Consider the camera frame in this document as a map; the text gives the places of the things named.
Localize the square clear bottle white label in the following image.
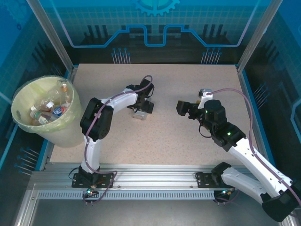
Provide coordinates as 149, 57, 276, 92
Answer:
132, 110, 148, 121

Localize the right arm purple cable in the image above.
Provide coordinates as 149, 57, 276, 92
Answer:
209, 88, 301, 217

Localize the white plastic bin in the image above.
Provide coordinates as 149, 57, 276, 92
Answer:
11, 74, 83, 148

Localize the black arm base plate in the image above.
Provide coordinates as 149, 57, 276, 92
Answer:
196, 171, 240, 189
71, 173, 116, 189

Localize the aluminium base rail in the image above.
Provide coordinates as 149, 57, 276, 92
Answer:
30, 163, 280, 189

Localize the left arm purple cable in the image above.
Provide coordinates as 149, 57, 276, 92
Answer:
83, 75, 155, 205

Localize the aluminium frame post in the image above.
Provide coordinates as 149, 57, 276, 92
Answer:
25, 0, 75, 71
236, 0, 284, 71

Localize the slotted cable duct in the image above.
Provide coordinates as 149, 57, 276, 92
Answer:
37, 190, 216, 201

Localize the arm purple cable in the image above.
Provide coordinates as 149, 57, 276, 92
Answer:
209, 88, 301, 217
83, 75, 155, 205

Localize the clear bottle blue label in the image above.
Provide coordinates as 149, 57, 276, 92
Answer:
50, 105, 68, 118

